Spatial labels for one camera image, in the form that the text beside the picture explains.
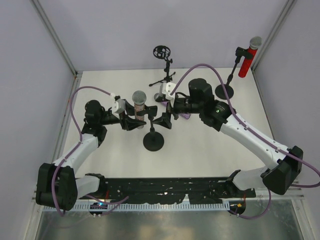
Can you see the silver glitter microphone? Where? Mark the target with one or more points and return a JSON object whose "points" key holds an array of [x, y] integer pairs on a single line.
{"points": [[139, 98]]}

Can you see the red glitter microphone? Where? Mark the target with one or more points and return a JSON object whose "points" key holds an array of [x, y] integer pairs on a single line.
{"points": [[254, 44]]}

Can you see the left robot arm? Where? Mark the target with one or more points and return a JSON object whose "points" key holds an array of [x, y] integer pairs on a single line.
{"points": [[57, 185]]}

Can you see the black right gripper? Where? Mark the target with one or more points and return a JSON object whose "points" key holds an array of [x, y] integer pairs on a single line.
{"points": [[164, 120]]}

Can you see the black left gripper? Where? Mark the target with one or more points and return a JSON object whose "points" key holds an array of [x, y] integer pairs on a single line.
{"points": [[127, 123]]}

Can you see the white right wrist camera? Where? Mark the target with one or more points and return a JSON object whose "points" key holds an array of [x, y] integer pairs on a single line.
{"points": [[166, 91]]}

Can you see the white slotted cable duct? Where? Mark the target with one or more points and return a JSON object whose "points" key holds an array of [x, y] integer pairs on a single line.
{"points": [[145, 207]]}

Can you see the purple glitter microphone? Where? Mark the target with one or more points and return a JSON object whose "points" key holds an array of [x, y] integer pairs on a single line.
{"points": [[183, 115]]}

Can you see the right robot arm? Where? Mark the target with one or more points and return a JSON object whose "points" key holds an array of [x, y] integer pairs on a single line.
{"points": [[280, 168]]}

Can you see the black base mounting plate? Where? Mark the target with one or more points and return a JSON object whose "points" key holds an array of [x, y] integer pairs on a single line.
{"points": [[169, 191]]}

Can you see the round-base mic stand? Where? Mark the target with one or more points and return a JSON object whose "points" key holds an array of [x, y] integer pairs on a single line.
{"points": [[153, 141], [219, 92]]}

